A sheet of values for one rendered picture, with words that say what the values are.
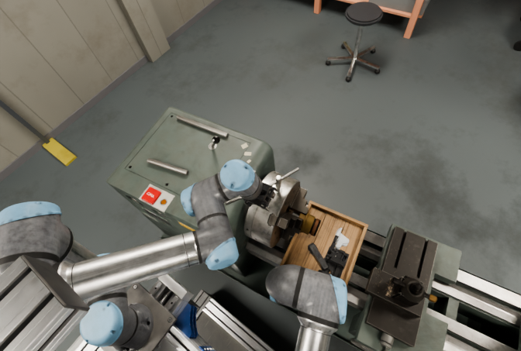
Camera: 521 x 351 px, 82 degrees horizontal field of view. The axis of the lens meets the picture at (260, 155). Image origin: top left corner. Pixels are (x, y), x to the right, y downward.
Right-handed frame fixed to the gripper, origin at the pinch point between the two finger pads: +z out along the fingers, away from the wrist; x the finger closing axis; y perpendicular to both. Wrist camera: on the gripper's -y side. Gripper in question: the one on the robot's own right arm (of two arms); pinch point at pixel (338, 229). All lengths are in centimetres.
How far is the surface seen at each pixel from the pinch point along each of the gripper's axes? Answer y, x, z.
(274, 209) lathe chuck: -25.0, 15.0, -8.5
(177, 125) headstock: -85, 17, 9
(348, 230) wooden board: 4.2, -19.2, 8.8
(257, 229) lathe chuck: -28.9, 8.1, -16.9
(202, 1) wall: -264, -94, 247
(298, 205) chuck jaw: -19.1, 2.5, 1.8
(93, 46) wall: -286, -57, 93
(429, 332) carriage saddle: 45, -15, -18
